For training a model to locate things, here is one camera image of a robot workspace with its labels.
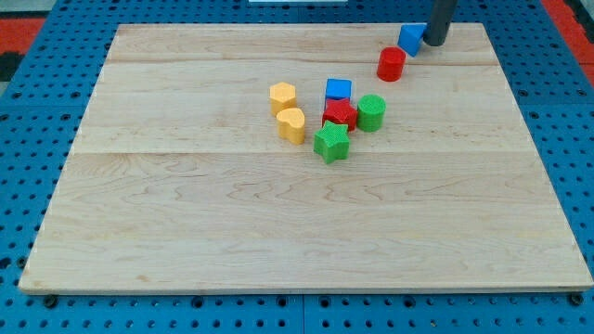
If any blue cube block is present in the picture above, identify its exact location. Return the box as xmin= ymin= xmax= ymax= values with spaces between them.
xmin=325 ymin=78 xmax=352 ymax=100

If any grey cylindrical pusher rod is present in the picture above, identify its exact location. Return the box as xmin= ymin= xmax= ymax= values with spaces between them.
xmin=423 ymin=0 xmax=458 ymax=46

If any light wooden board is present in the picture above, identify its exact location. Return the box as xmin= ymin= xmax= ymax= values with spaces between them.
xmin=19 ymin=23 xmax=593 ymax=295

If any red cylinder block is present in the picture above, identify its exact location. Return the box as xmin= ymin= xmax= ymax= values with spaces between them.
xmin=376 ymin=46 xmax=406 ymax=82

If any green cylinder block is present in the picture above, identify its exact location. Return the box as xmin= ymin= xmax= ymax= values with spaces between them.
xmin=356 ymin=94 xmax=386 ymax=132

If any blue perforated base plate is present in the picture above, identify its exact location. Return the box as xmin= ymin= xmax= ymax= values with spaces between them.
xmin=1 ymin=0 xmax=593 ymax=333

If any yellow heart block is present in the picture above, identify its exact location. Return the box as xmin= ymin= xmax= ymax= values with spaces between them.
xmin=276 ymin=108 xmax=305 ymax=145

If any green star block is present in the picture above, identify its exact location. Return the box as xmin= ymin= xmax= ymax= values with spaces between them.
xmin=314 ymin=121 xmax=350 ymax=164

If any blue triangle block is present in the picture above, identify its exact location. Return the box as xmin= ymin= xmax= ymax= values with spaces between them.
xmin=397 ymin=23 xmax=427 ymax=57

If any red star block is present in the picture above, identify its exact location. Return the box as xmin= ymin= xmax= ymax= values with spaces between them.
xmin=322 ymin=98 xmax=358 ymax=132

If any yellow hexagon block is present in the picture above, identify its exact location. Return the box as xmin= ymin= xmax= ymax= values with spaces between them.
xmin=269 ymin=82 xmax=297 ymax=116

